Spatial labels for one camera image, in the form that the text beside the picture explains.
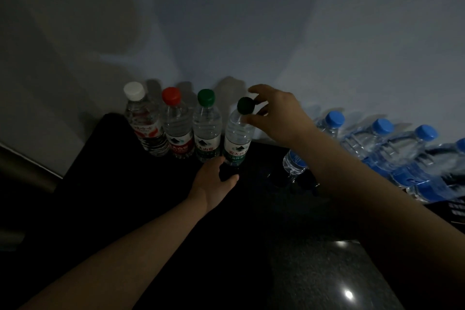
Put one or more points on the person's right hand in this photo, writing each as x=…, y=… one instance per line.
x=281, y=117

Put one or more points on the person's left hand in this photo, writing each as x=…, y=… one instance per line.
x=207, y=187

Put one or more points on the person's right thumb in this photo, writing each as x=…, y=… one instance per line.
x=253, y=121

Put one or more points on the person's right middle finger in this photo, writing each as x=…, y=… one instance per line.
x=262, y=107

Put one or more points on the person's left thumb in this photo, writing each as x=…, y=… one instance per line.
x=229, y=179

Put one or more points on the dark green cap water bottle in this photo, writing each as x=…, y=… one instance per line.
x=238, y=135

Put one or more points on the person's left forearm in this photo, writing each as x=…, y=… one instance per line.
x=120, y=259

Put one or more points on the person's right forearm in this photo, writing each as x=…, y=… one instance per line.
x=381, y=219

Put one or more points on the blue cap water bottle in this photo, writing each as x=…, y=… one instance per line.
x=334, y=119
x=448, y=160
x=417, y=175
x=382, y=127

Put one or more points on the red cap water bottle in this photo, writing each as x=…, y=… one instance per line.
x=177, y=128

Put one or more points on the white cap water bottle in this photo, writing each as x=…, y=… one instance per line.
x=143, y=121

